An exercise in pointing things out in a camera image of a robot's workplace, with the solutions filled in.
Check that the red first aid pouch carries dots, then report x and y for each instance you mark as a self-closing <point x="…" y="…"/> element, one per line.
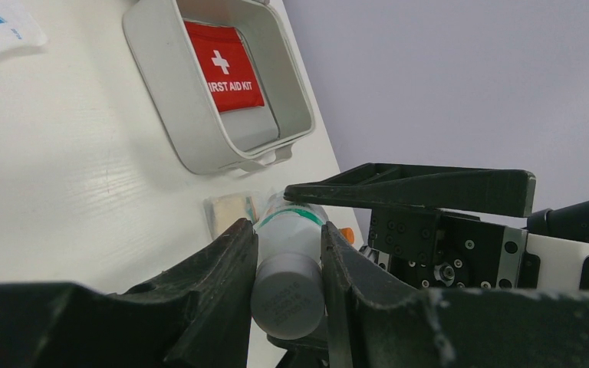
<point x="226" y="66"/>

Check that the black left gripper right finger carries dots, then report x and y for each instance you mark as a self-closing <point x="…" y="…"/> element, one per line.
<point x="376" y="320"/>

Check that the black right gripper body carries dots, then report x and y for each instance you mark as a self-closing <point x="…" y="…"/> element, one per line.
<point x="436" y="249"/>

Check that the white plastic bottle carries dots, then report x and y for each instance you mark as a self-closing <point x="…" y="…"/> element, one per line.
<point x="287" y="300"/>

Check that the white blue label packet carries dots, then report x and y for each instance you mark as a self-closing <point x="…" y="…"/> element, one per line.
<point x="18" y="28"/>

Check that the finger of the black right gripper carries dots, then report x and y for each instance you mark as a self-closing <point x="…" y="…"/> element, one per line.
<point x="506" y="192"/>

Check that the beige gauze packet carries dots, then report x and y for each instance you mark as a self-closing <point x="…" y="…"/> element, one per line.
<point x="222" y="211"/>

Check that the grey open storage box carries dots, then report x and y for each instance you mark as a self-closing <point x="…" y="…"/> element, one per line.
<point x="205" y="140"/>

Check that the brown bottle orange cap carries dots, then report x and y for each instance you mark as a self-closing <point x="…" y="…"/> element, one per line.
<point x="348" y="234"/>

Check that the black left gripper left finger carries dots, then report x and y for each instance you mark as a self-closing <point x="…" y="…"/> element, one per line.
<point x="194" y="314"/>

